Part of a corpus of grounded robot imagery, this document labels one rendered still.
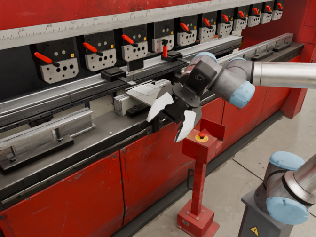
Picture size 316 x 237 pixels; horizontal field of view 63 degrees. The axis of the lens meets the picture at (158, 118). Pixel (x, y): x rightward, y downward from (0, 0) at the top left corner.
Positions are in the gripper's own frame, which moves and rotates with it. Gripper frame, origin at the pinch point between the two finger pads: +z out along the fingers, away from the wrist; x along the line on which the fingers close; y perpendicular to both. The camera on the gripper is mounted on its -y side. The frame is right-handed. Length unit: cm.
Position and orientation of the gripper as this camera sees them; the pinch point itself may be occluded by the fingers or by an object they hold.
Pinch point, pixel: (167, 125)
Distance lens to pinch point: 49.5
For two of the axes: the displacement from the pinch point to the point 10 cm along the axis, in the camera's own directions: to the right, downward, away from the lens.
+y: -4.5, 5.9, 6.7
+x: -8.1, -5.9, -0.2
